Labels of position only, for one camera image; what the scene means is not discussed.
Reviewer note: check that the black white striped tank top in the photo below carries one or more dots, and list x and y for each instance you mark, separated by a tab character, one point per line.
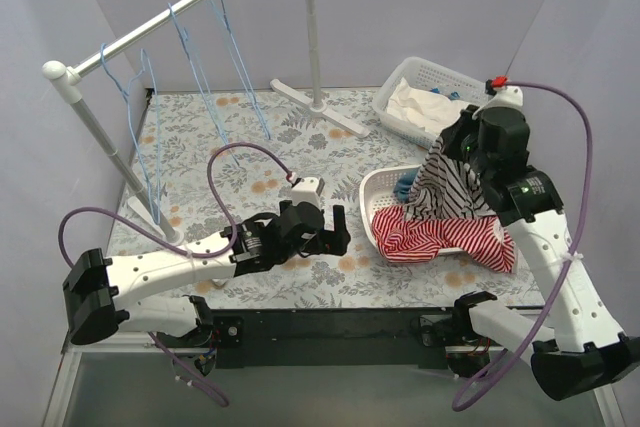
445	189

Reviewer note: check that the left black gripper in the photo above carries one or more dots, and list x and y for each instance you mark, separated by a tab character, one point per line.
329	238

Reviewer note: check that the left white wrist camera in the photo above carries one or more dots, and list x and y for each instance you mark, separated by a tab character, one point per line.
307	190

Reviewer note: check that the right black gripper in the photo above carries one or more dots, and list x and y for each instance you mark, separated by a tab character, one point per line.
455	132

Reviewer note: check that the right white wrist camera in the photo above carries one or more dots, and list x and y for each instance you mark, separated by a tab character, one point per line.
501	94

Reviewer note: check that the floral table mat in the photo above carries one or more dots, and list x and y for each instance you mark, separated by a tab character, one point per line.
201	185

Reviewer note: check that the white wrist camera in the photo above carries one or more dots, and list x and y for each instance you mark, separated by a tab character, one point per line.
307	190
501	94

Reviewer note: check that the blue wire hanger right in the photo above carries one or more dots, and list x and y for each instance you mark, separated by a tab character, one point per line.
221	14

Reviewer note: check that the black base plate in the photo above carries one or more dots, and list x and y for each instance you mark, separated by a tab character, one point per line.
420	337

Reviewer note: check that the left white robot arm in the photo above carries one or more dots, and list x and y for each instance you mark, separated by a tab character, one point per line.
128	293

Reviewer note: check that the white oval laundry basket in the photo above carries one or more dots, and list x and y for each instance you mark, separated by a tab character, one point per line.
376	193

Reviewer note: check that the white rectangular mesh basket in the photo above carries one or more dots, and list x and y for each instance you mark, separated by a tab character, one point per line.
429	76

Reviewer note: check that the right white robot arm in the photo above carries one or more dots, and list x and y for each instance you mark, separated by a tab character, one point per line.
575	345

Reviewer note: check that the white cloth in basket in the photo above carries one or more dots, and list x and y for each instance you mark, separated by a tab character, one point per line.
426	111

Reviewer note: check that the teal blue garment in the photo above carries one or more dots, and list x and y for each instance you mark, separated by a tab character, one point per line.
403	185

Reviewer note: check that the blue wire hanger middle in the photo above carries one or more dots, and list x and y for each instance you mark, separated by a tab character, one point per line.
198	75

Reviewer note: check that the red white striped garment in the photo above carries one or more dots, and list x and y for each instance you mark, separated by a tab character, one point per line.
413	241

